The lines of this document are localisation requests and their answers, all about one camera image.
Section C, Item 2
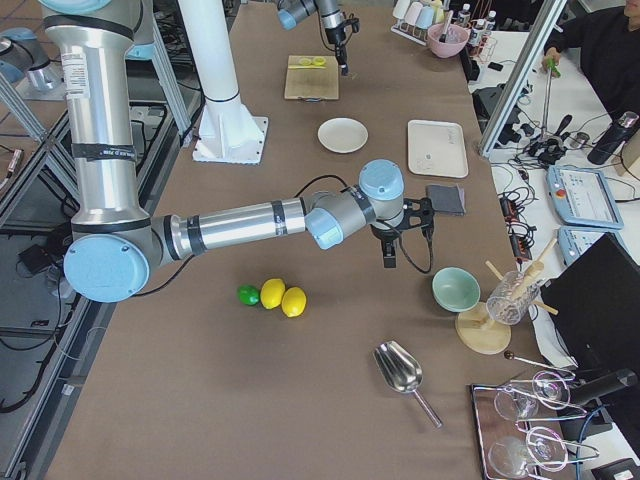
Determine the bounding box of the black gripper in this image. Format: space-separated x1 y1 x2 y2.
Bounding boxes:
371 220 403 268
324 24 349 73

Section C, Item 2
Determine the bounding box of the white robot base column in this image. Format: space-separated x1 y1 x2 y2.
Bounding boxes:
179 0 268 165

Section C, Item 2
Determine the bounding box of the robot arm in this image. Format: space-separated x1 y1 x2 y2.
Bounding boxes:
43 1 405 303
276 0 352 76

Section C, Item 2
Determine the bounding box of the cream rabbit tray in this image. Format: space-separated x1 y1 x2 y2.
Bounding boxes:
407 119 469 178

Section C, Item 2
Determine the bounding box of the mirrored glass tray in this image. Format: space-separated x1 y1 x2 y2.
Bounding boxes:
471 385 599 479

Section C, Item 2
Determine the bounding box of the wooden cutting board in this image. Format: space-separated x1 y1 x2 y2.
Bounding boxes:
284 55 339 101

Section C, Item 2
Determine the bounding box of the mint green bowl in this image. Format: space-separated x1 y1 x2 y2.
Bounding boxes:
432 267 481 313

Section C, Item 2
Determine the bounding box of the white round plate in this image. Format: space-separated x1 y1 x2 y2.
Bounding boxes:
317 117 369 154

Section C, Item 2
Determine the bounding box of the pink cup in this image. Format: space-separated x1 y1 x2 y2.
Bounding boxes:
404 1 424 27

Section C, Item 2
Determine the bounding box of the blue cup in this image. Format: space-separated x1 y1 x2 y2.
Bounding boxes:
416 5 435 30

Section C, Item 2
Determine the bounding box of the yellow lemon right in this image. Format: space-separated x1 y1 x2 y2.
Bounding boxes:
281 287 307 318

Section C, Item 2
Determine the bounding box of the yellow lemon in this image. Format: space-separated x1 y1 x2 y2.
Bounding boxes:
260 278 286 310
281 287 307 318

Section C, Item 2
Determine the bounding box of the pink ice bowl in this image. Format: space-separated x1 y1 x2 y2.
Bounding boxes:
427 24 470 58

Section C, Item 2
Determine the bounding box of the wooden cup stand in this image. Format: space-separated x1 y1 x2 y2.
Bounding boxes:
455 238 558 355

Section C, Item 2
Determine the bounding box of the metal scoop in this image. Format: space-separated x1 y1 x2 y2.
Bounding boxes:
374 340 443 428

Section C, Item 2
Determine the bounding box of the yellow lemon left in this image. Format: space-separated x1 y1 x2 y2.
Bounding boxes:
260 278 286 310

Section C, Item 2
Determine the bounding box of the clear textured glass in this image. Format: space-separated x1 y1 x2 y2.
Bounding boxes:
486 271 539 325

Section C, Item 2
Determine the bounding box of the green lime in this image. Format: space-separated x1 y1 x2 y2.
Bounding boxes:
236 284 260 306

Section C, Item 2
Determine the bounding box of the long bar spoon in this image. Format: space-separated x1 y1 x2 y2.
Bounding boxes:
503 350 574 374

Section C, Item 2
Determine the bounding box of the blue teach pendant lower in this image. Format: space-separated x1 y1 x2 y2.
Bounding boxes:
557 226 608 266

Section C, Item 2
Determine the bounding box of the blue teach pendant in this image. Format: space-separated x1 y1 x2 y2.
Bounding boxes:
557 226 608 266
547 165 624 230

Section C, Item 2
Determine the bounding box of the blue teach pendant upper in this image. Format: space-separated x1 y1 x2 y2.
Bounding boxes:
547 165 624 230

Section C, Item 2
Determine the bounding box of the black monitor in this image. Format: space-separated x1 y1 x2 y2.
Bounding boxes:
541 233 639 373

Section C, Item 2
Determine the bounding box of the wine glass upper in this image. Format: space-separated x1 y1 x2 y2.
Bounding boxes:
494 371 570 422

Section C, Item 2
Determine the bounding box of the wine glass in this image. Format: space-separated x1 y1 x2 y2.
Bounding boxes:
494 371 570 422
488 427 568 479

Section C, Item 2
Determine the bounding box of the wine glass lower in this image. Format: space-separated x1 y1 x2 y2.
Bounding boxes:
488 427 568 479

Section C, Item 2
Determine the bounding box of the black thermos bottle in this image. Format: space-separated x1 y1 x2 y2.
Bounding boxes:
587 111 639 165

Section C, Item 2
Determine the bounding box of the person in black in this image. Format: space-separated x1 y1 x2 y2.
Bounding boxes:
542 1 639 120

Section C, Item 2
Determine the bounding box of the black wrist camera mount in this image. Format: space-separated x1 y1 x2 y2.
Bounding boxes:
400 197 434 239

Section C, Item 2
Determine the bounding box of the white wire cup rack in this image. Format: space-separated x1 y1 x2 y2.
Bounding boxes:
390 18 427 46

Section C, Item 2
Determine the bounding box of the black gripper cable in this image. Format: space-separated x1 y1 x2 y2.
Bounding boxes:
134 174 434 299

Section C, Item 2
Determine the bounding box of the aluminium frame post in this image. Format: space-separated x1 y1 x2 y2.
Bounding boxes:
478 0 567 159

